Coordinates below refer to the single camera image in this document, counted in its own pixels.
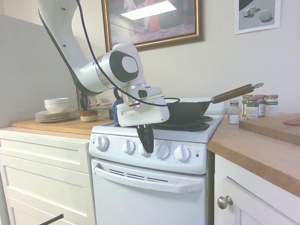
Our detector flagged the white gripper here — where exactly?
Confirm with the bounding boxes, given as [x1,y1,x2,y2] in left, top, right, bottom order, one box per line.
[116,96,170,154]

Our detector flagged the white stove burner knob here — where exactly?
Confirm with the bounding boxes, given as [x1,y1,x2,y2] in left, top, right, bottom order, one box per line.
[155,142,171,161]
[122,138,136,155]
[138,142,151,158]
[173,144,191,163]

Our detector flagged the white stove with oven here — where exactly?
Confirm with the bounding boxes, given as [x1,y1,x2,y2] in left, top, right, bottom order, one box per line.
[88,97,225,225]

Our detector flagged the blue enamel kettle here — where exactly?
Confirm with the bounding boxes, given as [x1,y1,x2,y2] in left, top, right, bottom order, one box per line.
[112,88,125,122]

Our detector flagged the white oven temperature knob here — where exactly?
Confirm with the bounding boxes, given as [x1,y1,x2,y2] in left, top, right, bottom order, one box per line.
[96,135,110,151]

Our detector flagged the glass jar red checked lid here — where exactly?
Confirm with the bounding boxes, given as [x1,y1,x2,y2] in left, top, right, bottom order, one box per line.
[90,102,114,119]

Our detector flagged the small brown ceramic bowl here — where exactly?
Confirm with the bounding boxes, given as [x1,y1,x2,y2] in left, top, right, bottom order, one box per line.
[79,110,98,123]

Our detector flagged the round black rimmed glass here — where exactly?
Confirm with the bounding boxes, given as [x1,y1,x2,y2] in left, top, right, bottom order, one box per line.
[79,92,92,111]

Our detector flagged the large wooden counter board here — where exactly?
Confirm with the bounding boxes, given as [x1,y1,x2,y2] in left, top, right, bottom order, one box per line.
[10,116,114,136]

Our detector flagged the glass salt shaker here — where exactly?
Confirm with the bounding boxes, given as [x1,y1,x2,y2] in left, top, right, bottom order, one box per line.
[228,100,240,125]

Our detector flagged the stack of white plates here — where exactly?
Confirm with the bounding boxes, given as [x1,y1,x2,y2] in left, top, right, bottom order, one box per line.
[35,109,78,123]

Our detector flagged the white ceramic bowl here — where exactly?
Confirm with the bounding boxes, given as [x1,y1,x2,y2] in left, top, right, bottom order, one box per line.
[44,97,70,109]
[45,106,69,113]

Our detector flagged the round metal cabinet knob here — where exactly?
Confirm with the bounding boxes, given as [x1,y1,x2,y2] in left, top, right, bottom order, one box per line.
[217,195,234,210]

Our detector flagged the spice jar brown contents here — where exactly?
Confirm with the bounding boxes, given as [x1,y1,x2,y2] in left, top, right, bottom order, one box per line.
[242,94,254,117]

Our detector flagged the white drawer cabinet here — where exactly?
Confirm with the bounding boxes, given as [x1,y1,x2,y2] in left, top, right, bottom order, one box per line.
[0,127,97,225]

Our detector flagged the spice jar green label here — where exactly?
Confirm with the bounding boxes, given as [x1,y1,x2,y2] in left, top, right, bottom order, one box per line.
[246,96,259,120]

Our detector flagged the gold framed painting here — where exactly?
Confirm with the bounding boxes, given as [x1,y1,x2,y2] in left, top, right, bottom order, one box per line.
[101,0,204,53]

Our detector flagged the spice jar dark label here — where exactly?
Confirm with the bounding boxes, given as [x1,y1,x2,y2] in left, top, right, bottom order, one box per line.
[254,94,266,118]

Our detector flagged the thick wooden cutting board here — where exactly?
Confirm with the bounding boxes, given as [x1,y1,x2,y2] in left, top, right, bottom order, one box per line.
[238,112,300,146]

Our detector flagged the thin black rod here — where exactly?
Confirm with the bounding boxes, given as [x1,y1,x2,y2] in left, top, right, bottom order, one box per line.
[38,213,64,225]

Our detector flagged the spice jar white label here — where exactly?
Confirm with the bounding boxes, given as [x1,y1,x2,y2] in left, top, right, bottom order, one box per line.
[264,94,279,117]

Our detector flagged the white door cabinet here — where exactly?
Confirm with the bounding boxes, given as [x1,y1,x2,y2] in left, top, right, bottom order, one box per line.
[213,153,300,225]

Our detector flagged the grey still life poster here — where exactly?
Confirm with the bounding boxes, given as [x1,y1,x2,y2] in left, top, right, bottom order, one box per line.
[234,0,281,35]

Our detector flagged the white oven door handle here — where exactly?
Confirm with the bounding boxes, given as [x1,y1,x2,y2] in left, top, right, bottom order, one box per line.
[93,163,203,194]

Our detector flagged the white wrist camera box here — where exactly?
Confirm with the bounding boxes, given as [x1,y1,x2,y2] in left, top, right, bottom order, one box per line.
[136,85,164,99]

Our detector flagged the black wok wooden handle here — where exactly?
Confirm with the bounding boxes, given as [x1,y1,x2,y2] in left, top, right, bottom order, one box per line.
[163,82,264,124]

